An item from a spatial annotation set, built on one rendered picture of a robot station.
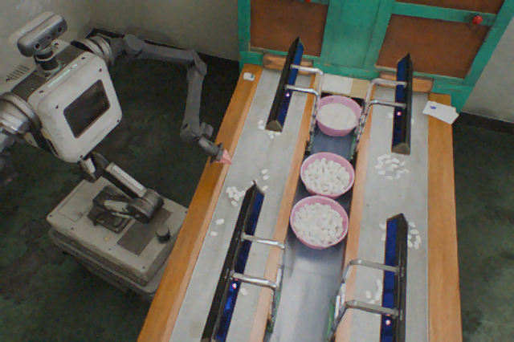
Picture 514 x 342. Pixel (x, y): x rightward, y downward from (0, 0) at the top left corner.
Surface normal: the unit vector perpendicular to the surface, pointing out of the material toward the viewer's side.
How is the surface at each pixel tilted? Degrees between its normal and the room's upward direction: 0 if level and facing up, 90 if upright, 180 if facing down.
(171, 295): 0
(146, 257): 0
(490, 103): 90
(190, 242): 0
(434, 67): 90
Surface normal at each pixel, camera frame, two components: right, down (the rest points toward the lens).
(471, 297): 0.00, -0.60
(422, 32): -0.23, 0.78
